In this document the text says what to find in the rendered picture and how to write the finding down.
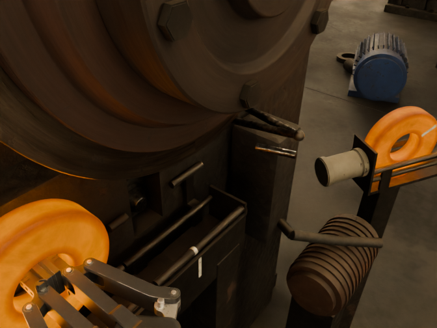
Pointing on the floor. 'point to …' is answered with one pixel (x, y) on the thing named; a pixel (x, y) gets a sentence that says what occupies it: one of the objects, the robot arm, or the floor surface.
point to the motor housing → (328, 274)
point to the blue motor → (379, 68)
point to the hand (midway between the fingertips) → (34, 265)
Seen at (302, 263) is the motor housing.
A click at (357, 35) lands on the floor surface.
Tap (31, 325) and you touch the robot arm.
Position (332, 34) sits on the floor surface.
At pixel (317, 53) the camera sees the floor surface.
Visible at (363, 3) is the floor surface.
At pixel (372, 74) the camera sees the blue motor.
